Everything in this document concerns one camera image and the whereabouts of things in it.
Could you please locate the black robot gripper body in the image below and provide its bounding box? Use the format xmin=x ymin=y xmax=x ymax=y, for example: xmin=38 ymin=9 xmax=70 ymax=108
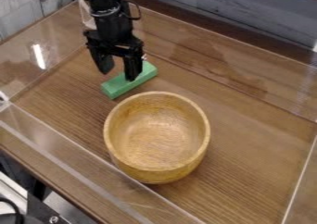
xmin=83 ymin=11 xmax=146 ymax=60

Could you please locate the brown wooden bowl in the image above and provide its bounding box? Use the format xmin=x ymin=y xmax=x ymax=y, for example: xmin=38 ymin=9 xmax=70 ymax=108
xmin=104 ymin=92 xmax=211 ymax=184

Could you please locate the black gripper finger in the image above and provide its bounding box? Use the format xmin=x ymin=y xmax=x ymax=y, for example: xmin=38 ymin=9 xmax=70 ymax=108
xmin=89 ymin=45 xmax=114 ymax=74
xmin=125 ymin=54 xmax=142 ymax=81

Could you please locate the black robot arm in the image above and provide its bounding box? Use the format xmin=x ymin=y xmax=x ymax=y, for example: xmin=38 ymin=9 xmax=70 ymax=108
xmin=83 ymin=0 xmax=144 ymax=81

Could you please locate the black metal frame bracket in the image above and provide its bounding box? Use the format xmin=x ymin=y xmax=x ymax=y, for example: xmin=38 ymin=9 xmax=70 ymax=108
xmin=26 ymin=199 xmax=71 ymax=224

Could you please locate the green rectangular block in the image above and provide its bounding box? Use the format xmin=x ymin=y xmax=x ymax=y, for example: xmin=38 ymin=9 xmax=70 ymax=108
xmin=101 ymin=61 xmax=158 ymax=99

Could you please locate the black cable lower left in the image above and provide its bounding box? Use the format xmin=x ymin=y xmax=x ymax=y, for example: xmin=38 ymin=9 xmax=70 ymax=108
xmin=0 ymin=197 xmax=25 ymax=224

